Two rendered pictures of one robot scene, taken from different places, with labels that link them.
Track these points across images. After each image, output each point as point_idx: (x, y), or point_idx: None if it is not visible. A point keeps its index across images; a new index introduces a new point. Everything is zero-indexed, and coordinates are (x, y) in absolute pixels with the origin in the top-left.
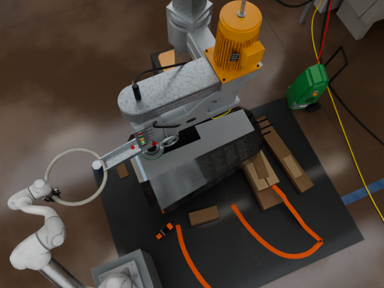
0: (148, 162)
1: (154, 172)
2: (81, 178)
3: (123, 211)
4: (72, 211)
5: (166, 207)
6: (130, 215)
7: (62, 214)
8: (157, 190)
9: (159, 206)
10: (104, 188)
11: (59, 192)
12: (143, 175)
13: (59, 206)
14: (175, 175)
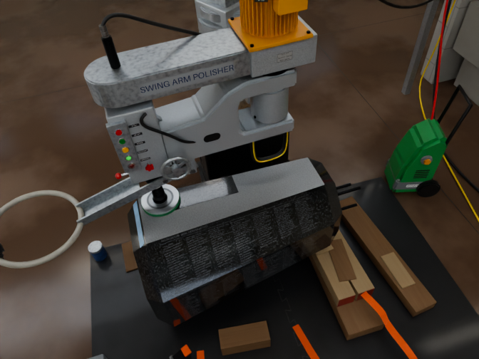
0: (150, 219)
1: (156, 233)
2: (71, 268)
3: (119, 321)
4: (44, 314)
5: (173, 300)
6: (128, 328)
7: (28, 318)
8: (158, 264)
9: (160, 295)
10: (100, 284)
11: (1, 248)
12: (140, 238)
13: (28, 305)
14: (190, 242)
